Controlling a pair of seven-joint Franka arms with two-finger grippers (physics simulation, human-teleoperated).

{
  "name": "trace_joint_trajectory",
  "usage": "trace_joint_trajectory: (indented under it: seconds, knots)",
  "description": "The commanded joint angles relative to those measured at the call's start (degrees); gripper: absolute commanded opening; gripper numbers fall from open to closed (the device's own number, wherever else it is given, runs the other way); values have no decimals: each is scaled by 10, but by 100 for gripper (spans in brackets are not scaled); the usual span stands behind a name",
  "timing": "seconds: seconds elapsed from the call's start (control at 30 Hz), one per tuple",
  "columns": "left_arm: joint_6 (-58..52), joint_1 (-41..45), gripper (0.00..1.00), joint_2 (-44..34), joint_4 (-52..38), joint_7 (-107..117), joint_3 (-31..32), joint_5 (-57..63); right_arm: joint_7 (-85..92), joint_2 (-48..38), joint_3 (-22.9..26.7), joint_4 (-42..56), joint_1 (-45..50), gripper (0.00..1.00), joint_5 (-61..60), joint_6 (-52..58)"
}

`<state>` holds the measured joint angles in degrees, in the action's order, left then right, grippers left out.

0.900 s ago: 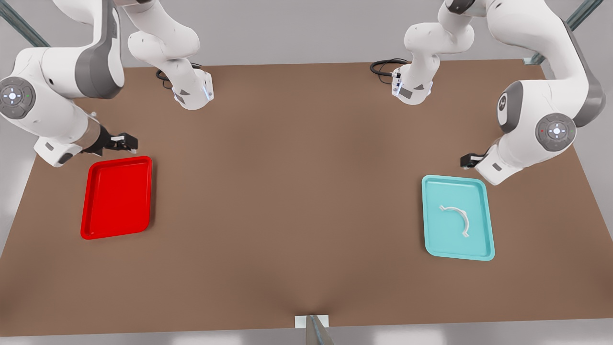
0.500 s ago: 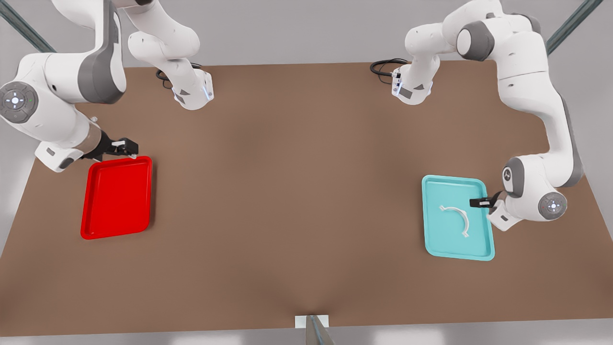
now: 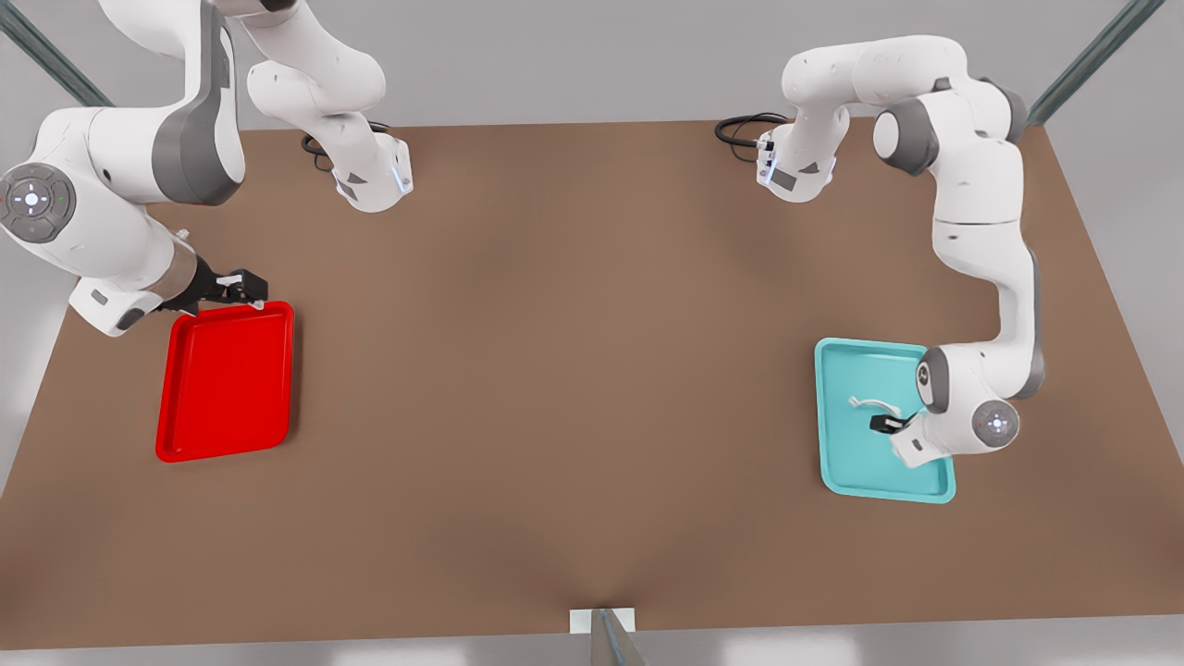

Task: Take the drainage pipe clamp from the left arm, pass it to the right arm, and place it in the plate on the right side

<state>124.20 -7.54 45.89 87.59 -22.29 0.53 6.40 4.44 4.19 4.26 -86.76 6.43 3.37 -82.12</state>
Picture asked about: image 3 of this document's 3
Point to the white drainage pipe clamp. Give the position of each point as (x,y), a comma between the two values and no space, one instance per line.
(874,404)

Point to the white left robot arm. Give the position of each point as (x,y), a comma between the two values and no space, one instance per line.
(980,185)

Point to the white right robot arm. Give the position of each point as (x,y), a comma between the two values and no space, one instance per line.
(102,176)

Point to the teal plastic tray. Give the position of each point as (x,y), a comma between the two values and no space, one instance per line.
(865,444)

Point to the red plastic tray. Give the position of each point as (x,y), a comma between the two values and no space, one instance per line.
(227,381)

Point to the silver frame post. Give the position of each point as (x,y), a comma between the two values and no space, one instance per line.
(55,51)
(1091,55)
(612,640)

